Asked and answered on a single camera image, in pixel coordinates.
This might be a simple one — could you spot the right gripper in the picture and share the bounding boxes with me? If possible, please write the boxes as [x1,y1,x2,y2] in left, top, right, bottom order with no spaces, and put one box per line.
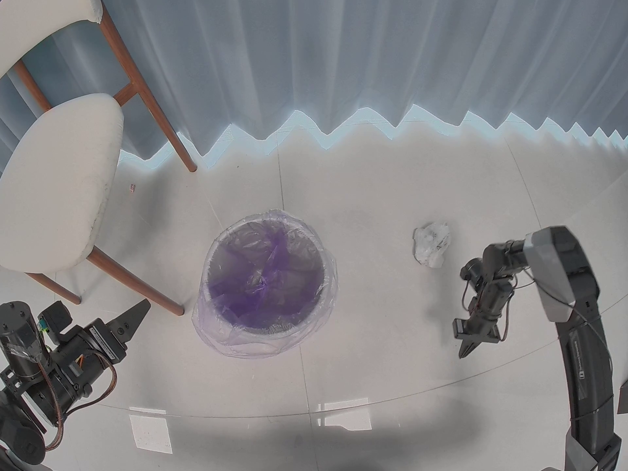
[459,307,501,360]

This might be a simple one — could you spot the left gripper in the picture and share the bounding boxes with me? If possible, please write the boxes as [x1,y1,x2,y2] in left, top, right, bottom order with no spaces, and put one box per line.
[49,299,151,403]

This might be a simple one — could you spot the purple plastic bag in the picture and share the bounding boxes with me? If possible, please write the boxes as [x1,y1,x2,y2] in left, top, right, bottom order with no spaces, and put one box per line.
[192,208,339,359]

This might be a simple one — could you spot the white trash bin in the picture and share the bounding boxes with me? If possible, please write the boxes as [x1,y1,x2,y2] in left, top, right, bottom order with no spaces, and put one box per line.
[203,214,327,336]

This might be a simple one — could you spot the crumpled white paper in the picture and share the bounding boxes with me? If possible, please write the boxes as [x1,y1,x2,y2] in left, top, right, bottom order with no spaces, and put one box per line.
[412,221,451,269]

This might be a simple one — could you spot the white cushioned wooden chair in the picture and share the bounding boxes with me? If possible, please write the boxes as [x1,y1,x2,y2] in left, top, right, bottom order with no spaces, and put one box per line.
[0,0,198,317]

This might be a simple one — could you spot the blue-green curtain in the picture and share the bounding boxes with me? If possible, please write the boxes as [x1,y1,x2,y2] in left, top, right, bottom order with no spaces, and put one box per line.
[0,0,628,171]

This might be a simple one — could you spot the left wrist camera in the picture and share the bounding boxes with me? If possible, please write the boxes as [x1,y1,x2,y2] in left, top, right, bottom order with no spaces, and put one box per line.
[38,301,74,335]

